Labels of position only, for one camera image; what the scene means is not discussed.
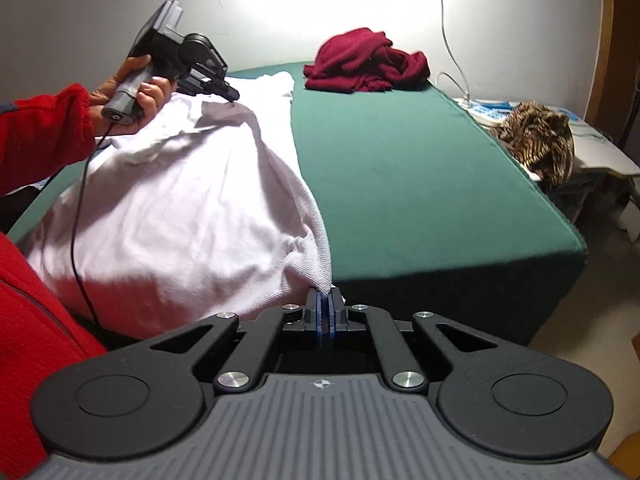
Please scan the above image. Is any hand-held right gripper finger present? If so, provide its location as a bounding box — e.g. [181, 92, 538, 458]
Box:
[150, 287, 324, 393]
[325, 287, 501, 391]

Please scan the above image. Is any white side table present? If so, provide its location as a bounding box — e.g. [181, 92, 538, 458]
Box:
[565, 119, 640, 228]

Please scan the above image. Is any green covered table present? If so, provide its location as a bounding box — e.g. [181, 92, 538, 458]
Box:
[7, 61, 588, 347]

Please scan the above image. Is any person's left hand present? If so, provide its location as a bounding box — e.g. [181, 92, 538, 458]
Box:
[89, 55, 176, 137]

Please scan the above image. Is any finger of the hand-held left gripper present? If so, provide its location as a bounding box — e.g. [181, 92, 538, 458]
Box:
[181, 72, 241, 104]

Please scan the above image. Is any person's left forearm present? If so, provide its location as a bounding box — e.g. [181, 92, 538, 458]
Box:
[0, 83, 97, 197]

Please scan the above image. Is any white power strip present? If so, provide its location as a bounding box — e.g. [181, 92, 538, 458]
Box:
[469, 109, 507, 126]

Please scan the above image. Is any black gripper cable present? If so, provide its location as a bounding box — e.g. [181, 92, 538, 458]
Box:
[70, 121, 113, 333]

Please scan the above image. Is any dark red garment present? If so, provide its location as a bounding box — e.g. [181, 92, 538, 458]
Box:
[303, 27, 432, 95]

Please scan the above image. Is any white cable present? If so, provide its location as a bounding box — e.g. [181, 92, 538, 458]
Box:
[439, 0, 475, 107]

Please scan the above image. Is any wooden door frame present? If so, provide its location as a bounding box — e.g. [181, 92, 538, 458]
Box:
[584, 0, 617, 130]

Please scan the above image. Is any tiger striped cloth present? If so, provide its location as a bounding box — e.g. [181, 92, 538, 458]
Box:
[487, 101, 576, 192]

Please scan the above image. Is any blue white tray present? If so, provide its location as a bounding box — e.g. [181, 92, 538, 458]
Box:
[457, 99, 586, 128]

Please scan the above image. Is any white shirt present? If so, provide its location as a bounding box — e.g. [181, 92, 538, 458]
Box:
[22, 71, 333, 341]

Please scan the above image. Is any person's red clothing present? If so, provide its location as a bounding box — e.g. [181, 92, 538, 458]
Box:
[0, 232, 108, 480]

